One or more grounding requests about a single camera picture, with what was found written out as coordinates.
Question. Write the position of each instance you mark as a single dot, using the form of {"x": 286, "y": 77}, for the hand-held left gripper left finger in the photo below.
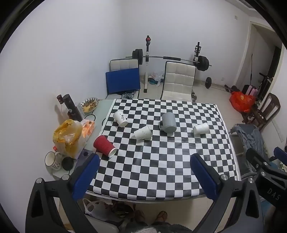
{"x": 86, "y": 177}

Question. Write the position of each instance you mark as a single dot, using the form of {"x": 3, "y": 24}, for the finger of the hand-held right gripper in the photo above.
{"x": 253, "y": 156}
{"x": 280, "y": 154}

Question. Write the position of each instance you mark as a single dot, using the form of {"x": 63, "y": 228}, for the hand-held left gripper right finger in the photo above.
{"x": 205, "y": 177}

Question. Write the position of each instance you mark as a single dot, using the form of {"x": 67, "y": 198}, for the red ribbed paper cup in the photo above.
{"x": 102, "y": 145}

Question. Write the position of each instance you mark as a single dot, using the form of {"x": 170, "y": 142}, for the plain white paper cup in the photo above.
{"x": 201, "y": 128}

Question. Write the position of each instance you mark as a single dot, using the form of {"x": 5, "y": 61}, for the white printed paper cup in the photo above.
{"x": 120, "y": 118}

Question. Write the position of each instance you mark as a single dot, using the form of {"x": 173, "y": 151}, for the white speckled paper cup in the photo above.
{"x": 142, "y": 133}

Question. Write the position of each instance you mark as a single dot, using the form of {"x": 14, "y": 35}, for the grey cloth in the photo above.
{"x": 255, "y": 136}

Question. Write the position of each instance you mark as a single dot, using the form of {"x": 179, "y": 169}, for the grey box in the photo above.
{"x": 84, "y": 155}

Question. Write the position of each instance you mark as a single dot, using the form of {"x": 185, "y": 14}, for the black round lid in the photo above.
{"x": 67, "y": 163}

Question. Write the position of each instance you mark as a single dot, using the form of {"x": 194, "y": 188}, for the white plastic bag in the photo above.
{"x": 94, "y": 208}
{"x": 157, "y": 77}

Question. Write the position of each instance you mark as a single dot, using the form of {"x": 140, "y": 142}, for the white ceramic mug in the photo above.
{"x": 52, "y": 164}

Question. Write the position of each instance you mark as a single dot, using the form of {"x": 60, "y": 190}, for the yellow plastic bag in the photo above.
{"x": 67, "y": 139}

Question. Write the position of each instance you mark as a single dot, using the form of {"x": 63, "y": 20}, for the orange snack packet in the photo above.
{"x": 87, "y": 128}

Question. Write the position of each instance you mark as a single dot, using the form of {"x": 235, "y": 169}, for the dark bag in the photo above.
{"x": 122, "y": 209}

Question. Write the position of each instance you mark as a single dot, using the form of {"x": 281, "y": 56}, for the black white checkered tablecloth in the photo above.
{"x": 157, "y": 168}

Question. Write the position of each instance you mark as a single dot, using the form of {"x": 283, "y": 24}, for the brown wooden chair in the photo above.
{"x": 272, "y": 105}

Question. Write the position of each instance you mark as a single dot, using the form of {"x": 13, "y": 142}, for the grey chair seat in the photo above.
{"x": 105, "y": 225}

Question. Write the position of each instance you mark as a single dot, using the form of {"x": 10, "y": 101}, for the red plastic bag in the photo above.
{"x": 242, "y": 102}

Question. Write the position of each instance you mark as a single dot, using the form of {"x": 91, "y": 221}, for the person's right foot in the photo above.
{"x": 161, "y": 216}

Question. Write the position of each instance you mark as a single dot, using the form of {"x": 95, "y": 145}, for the person's foot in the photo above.
{"x": 161, "y": 216}
{"x": 139, "y": 216}

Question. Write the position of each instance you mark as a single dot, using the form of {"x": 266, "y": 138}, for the grey mug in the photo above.
{"x": 168, "y": 123}

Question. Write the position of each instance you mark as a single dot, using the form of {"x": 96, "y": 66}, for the person's left foot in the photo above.
{"x": 139, "y": 216}

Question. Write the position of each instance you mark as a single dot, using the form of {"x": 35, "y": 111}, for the pink suitcase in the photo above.
{"x": 252, "y": 90}

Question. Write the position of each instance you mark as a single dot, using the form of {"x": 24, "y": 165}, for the dark cylindrical tube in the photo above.
{"x": 72, "y": 108}

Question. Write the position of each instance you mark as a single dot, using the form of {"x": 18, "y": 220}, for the person's grey clothing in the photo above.
{"x": 157, "y": 228}

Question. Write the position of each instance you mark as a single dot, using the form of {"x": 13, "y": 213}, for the plate of food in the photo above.
{"x": 89, "y": 104}

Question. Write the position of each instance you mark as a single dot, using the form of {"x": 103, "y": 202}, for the black floor object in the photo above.
{"x": 231, "y": 88}

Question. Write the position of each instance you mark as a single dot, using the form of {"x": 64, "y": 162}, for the black scooter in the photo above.
{"x": 265, "y": 78}

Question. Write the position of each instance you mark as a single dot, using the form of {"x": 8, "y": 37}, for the small dark can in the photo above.
{"x": 59, "y": 99}

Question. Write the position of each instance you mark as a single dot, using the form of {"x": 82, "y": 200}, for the glass dish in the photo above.
{"x": 129, "y": 95}

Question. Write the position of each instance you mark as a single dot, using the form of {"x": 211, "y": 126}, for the white padded chair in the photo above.
{"x": 123, "y": 63}
{"x": 177, "y": 80}

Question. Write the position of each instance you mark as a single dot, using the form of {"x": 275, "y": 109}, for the blue board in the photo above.
{"x": 122, "y": 80}

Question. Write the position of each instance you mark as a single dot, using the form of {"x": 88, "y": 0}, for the black barbell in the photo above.
{"x": 170, "y": 58}

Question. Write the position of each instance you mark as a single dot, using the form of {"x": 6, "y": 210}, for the white barbell rack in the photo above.
{"x": 146, "y": 67}

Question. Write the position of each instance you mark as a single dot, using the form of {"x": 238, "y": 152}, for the white door frame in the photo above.
{"x": 246, "y": 56}

